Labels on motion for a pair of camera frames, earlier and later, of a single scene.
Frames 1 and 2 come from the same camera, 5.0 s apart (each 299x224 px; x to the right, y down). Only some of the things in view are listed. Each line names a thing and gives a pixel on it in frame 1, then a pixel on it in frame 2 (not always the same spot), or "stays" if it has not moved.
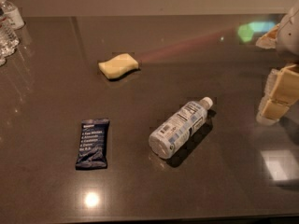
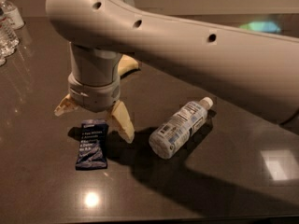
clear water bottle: [8, 40] stays
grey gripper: [289, 36] to [92, 94]
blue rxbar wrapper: [92, 145] stays
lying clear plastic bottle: [178, 127] stays
